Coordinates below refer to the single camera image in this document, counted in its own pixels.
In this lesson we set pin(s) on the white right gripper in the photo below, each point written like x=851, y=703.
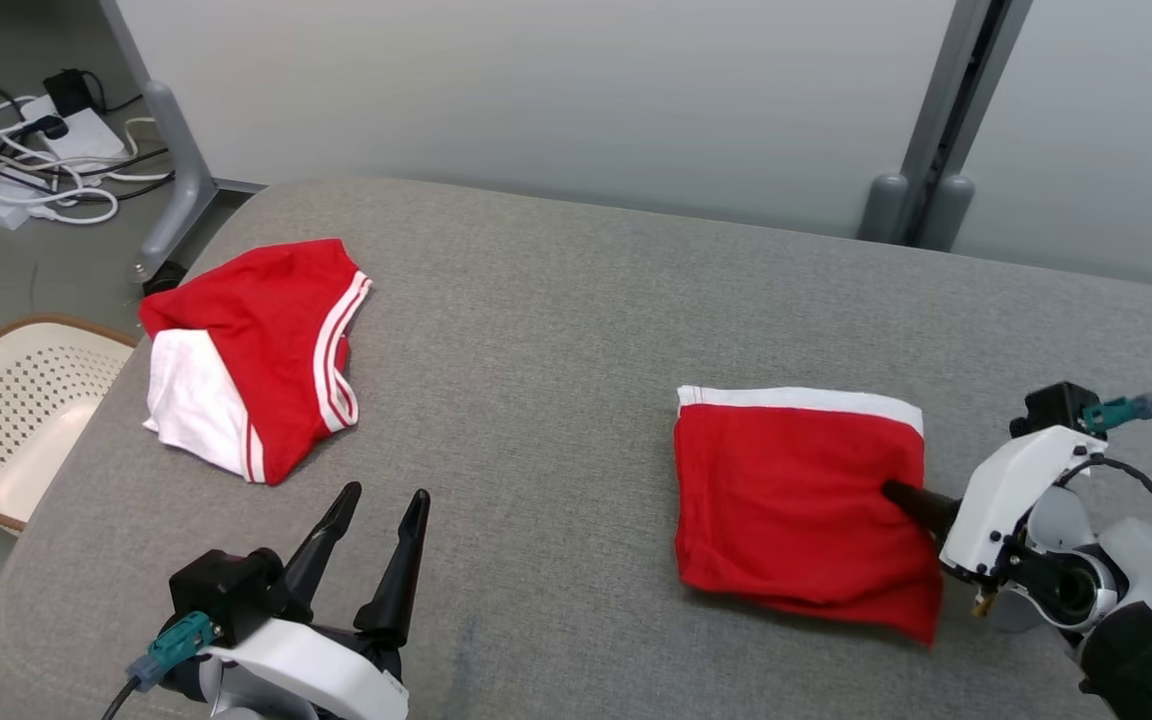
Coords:
x=1006, y=490

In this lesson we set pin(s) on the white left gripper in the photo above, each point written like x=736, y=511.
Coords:
x=336, y=675

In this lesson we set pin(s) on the red shorts with white band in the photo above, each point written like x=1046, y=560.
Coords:
x=796, y=500

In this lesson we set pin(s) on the red Bulls basketball jersey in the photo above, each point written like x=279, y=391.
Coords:
x=276, y=320

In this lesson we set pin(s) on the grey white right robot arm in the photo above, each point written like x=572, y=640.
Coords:
x=1146, y=570

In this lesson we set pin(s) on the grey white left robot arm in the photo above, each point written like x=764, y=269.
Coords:
x=236, y=700

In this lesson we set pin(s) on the cream perforated laundry basket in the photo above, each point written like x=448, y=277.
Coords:
x=26, y=420

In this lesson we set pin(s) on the grey partition support leg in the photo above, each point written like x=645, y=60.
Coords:
x=176, y=170

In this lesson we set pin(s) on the white square power strip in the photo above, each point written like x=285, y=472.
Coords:
x=86, y=135

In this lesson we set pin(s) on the black power adapter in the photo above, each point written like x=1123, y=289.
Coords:
x=66, y=90

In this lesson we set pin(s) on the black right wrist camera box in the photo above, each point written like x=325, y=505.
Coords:
x=1054, y=408

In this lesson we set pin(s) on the grey cylinder post foot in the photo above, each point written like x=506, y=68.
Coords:
x=948, y=212
x=883, y=208

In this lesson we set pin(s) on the grey partition post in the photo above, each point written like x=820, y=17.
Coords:
x=951, y=100

